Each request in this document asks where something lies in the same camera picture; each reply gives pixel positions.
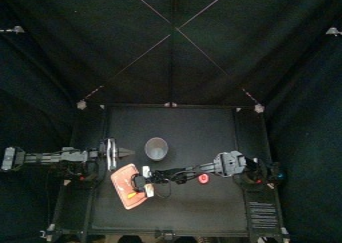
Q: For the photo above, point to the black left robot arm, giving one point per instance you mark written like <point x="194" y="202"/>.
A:
<point x="49" y="157"/>

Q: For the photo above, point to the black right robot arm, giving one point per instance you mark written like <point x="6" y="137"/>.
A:
<point x="229" y="164"/>

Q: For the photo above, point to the pink plate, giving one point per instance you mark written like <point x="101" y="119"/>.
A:
<point x="122" y="182"/>

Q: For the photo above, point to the grey cup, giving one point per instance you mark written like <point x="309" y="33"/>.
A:
<point x="157" y="149"/>

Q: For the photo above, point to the red round toy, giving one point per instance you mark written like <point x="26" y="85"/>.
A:
<point x="204" y="178"/>

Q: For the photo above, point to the black table edge clamp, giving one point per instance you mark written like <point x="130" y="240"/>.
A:
<point x="165" y="234"/>

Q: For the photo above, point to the white text label sticker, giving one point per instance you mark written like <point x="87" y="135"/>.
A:
<point x="264" y="217"/>

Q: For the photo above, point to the black cloth backdrop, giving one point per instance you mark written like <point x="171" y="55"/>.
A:
<point x="171" y="47"/>

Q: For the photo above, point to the silver cloth clamp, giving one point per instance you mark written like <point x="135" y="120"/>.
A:
<point x="333" y="31"/>
<point x="15" y="29"/>

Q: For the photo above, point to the silver frame corner bracket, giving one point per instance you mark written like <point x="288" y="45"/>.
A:
<point x="260" y="108"/>
<point x="81" y="104"/>

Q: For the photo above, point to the silver frame middle bracket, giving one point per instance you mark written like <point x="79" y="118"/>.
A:
<point x="170" y="104"/>

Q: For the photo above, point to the silver frame foot bracket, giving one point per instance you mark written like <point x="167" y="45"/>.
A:
<point x="46" y="234"/>

